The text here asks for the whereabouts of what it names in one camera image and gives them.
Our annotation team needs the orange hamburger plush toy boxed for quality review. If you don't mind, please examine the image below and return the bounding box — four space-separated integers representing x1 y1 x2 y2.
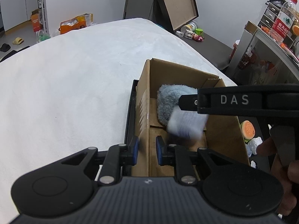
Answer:
240 120 255 143

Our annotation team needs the black slipper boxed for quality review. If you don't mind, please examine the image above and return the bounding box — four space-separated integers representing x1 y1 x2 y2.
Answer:
0 43 11 53

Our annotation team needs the orange paper bag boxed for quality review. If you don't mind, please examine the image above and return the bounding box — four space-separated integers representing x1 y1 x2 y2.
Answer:
59 13 93 34

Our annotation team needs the clear plastic water bottle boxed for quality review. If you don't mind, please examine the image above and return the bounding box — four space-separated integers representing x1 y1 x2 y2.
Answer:
270 0 298 45

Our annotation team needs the person's right hand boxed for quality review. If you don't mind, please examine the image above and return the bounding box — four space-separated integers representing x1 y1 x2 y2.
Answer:
256 138 298 216

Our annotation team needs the grey fluffy plush toy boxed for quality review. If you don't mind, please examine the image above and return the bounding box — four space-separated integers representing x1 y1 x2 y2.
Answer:
157 84 197 126

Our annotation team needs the black tray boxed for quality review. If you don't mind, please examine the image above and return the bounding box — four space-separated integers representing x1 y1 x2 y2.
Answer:
124 79 271 173

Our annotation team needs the white round tin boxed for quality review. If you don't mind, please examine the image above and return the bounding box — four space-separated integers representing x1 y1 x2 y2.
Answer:
180 21 198 33

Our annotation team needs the white soft packet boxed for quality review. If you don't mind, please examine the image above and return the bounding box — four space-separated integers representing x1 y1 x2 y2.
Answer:
246 136 263 157

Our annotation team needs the black curved desk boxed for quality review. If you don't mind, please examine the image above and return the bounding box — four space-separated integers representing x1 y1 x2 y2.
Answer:
244 21 298 66

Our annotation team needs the yellow slipper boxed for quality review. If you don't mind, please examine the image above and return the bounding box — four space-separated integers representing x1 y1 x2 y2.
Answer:
12 37 24 45

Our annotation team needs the small drawer organizer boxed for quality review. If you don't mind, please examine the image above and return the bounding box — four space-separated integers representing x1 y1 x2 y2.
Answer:
258 2 280 29

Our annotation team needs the orange cardboard box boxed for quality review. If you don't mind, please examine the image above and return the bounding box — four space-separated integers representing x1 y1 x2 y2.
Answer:
30 9 43 32

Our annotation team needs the grey bench cushion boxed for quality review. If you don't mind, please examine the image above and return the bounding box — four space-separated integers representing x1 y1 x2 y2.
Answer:
181 34 233 72

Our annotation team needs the brown cardboard box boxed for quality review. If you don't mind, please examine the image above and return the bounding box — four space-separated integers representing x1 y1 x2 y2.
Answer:
131 59 249 177

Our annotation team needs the blue tissue packet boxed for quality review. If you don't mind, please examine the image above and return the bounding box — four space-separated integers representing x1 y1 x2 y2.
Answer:
167 107 208 140

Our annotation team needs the large brown framed board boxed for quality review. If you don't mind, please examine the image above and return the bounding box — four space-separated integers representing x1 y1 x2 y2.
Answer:
154 0 199 33

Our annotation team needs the green toy cup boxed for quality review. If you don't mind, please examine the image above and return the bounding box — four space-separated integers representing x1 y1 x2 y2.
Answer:
195 28 204 37

